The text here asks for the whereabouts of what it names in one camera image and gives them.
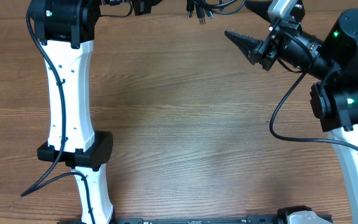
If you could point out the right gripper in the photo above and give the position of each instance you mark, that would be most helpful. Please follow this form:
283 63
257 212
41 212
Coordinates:
251 45

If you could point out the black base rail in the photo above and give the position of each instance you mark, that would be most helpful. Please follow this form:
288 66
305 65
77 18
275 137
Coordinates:
296 214

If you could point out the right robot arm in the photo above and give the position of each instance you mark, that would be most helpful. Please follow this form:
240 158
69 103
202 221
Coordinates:
332 61

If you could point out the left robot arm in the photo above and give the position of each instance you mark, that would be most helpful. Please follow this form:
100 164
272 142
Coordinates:
63 32

